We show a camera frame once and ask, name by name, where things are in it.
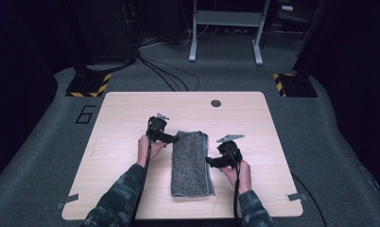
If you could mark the white metal desk frame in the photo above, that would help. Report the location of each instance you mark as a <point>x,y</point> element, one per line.
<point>226,19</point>

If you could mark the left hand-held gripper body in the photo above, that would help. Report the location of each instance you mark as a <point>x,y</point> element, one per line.
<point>156,127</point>

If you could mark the dark equipment cabinet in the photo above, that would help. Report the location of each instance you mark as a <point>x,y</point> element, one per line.
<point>106,28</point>

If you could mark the person's right hand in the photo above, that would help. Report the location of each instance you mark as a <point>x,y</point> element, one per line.
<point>244,176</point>

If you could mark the grey towel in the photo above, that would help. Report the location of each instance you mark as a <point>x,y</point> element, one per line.
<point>191,164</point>

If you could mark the black hazard-striped base plate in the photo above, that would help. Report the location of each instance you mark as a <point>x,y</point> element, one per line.
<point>294,85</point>
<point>90,85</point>

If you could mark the person's left hand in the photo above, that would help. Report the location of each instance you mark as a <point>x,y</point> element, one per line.
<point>144,151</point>

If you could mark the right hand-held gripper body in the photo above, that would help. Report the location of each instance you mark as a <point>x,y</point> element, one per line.
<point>230,154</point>

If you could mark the black stand post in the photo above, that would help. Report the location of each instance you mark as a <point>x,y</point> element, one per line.
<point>307,41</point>
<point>81,53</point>

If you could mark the round black table grommet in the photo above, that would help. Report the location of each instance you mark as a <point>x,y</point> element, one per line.
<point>215,103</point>

